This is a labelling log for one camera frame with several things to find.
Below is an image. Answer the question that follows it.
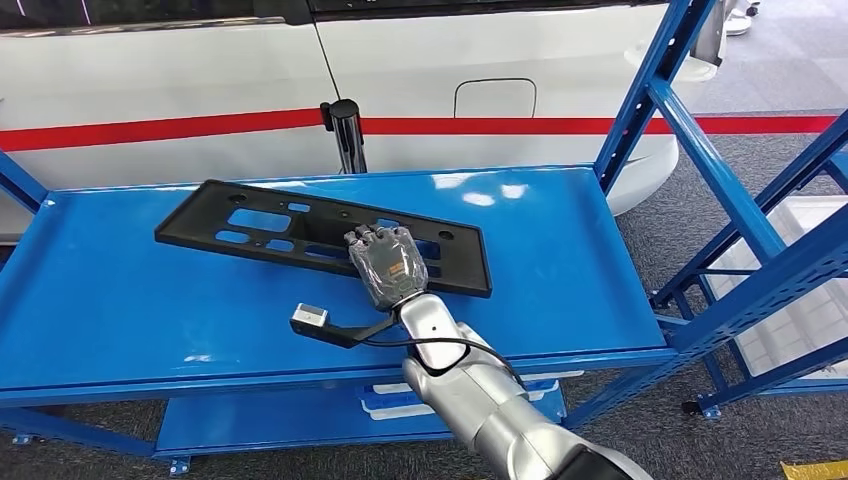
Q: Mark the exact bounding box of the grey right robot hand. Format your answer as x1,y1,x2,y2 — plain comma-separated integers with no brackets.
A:
343,223,430,313

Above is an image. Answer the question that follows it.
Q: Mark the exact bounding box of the black plastic plate holder part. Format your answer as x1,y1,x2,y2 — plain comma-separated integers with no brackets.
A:
154,178,494,299

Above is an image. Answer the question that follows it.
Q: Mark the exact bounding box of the blue plastic crate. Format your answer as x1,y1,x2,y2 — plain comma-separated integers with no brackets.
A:
356,380,561,411

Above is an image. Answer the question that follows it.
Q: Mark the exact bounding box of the red barrier belt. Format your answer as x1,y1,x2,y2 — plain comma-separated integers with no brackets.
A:
0,107,324,152
360,117,839,136

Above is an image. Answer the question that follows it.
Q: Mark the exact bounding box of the white car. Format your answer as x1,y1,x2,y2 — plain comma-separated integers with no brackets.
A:
0,0,682,243

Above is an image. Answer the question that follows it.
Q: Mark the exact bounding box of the white plastic crate stack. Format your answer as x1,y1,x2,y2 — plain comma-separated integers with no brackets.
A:
705,197,848,382

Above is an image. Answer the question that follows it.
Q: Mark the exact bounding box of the yellow floor tape square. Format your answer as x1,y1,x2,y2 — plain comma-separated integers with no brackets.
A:
781,461,848,480

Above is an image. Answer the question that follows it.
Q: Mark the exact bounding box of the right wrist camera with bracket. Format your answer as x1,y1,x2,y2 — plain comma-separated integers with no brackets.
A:
289,302,401,351

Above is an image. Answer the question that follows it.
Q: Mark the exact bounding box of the black camera cable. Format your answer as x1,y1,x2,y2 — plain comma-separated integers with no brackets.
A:
360,336,529,391

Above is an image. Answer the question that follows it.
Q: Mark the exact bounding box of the chrome barrier stanchion post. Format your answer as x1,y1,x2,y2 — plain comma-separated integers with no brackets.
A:
319,99,369,175

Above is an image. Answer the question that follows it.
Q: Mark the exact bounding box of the white round pedestal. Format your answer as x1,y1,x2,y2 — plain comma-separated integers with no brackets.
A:
723,0,762,36

